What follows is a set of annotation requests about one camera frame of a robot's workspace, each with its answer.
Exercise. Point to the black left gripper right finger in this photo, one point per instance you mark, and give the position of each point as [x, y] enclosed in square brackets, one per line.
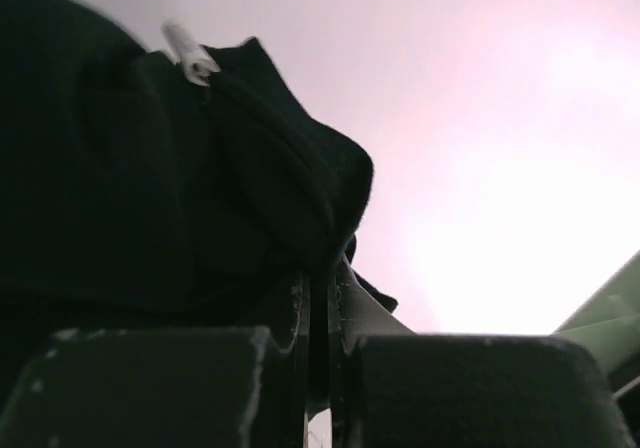
[391, 387]

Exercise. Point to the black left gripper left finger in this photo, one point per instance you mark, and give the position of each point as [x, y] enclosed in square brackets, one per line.
[238, 386]

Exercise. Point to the black t shirt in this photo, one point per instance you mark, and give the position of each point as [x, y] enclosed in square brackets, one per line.
[131, 196]

